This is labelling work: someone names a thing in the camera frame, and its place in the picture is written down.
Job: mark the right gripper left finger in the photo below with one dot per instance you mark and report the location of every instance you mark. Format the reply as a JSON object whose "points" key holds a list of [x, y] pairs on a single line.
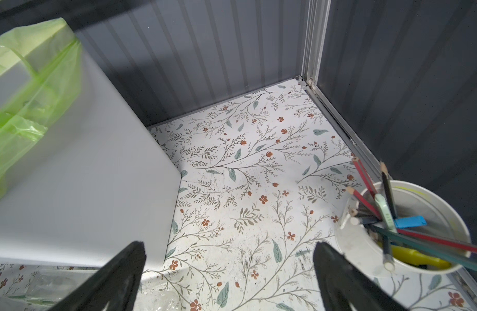
{"points": [[113, 287]]}

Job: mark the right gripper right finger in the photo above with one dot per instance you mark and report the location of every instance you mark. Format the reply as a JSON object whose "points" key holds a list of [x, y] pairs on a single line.
{"points": [[344, 287]]}

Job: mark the white waste bin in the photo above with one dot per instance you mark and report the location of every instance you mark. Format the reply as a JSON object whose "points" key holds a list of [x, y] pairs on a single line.
{"points": [[95, 182]]}

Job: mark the green plastic bin liner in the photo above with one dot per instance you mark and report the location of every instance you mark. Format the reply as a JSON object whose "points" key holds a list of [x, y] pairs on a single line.
{"points": [[40, 78]]}

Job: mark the white cup with pens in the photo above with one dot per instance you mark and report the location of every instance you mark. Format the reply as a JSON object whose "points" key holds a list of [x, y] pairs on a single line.
{"points": [[396, 227]]}

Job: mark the floral patterned table mat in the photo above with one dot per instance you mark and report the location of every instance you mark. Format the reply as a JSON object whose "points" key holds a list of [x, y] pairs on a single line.
{"points": [[264, 178]]}

